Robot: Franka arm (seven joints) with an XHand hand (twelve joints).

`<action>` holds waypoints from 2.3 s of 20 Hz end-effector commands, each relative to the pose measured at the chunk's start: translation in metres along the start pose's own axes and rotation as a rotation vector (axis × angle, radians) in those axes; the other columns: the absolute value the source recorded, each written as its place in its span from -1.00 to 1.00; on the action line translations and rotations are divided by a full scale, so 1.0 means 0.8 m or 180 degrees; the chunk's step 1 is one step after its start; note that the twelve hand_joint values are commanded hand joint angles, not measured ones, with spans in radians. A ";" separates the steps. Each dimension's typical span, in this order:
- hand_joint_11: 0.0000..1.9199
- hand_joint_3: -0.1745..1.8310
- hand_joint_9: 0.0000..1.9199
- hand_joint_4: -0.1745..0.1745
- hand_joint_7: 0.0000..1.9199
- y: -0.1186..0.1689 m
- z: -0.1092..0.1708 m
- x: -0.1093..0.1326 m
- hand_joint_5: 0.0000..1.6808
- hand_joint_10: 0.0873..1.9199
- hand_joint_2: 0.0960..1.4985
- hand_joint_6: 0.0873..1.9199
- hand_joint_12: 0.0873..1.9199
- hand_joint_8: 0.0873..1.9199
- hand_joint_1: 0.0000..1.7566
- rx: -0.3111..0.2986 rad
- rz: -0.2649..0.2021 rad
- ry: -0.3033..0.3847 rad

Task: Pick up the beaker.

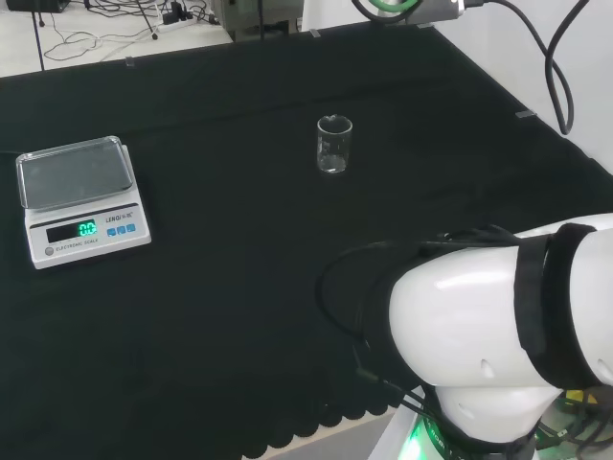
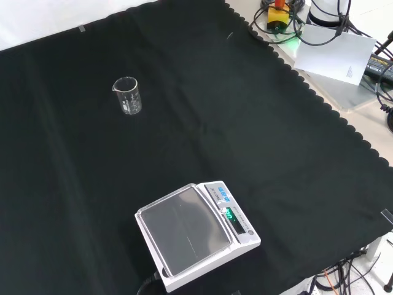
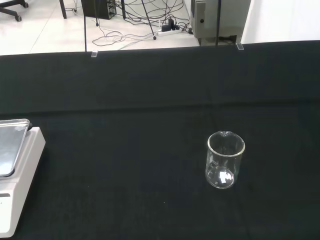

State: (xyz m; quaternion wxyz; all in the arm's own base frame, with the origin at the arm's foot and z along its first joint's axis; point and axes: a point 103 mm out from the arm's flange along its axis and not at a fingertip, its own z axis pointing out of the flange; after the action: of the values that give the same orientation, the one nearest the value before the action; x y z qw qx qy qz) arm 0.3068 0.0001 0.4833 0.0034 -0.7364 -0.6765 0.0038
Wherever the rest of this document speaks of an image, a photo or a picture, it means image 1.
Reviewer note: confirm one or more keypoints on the clear glass beaker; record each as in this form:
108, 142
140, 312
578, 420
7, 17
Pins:
333, 148

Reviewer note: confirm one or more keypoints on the black bench cloth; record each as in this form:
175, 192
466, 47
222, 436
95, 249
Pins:
230, 311

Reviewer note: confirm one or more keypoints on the grey metal cabinet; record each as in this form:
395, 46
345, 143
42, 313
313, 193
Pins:
258, 19

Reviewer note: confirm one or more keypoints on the white electronic balance steel pan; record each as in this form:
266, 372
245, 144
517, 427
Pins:
72, 177

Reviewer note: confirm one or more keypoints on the white power strip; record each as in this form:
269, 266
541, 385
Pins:
178, 19

